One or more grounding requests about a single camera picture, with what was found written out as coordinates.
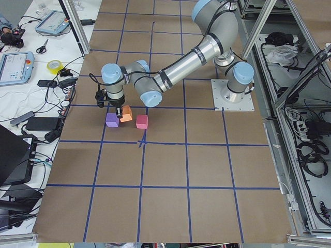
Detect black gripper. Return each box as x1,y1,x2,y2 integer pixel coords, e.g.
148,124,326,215
108,95,125,118

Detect orange foam cube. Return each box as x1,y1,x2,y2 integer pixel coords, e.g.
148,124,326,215
119,105,133,122

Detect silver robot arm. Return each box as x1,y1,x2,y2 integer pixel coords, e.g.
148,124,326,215
95,1,254,117

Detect purple foam cube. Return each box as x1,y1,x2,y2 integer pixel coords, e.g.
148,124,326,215
105,113,119,128

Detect red foam cube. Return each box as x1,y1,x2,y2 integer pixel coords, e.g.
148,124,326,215
136,115,148,129

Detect yellow tape roll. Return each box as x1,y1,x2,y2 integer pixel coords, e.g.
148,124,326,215
47,59,64,75

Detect black power brick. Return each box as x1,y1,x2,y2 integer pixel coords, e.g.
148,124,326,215
26,117,59,131

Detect black power adapter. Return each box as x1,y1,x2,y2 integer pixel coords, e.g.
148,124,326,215
80,19,96,26

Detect grey usb hub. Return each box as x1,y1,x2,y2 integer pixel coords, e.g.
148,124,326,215
10,111,35,126

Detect far teach pendant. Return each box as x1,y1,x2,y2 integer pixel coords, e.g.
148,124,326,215
35,10,69,36

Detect teach pendant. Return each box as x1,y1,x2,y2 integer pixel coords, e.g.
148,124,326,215
1,51,35,86
35,10,69,36

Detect black laptop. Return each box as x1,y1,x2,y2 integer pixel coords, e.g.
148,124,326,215
1,126,37,186

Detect near teach pendant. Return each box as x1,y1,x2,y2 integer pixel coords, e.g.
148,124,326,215
1,51,35,86

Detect crumpled white cloth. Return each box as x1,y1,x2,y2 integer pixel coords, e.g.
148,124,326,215
266,45,298,66

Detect black cloth pile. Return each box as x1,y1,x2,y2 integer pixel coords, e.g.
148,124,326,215
265,32,294,46

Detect white power strip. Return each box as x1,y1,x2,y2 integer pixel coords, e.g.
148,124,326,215
296,120,308,135

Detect black handled scissors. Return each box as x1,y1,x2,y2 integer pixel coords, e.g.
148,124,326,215
36,39,49,54

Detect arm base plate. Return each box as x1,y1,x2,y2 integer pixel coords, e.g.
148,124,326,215
211,79,254,112

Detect aluminium frame post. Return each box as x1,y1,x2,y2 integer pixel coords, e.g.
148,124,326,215
58,0,91,57

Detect coiled black cables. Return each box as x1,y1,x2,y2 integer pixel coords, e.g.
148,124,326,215
296,141,329,179

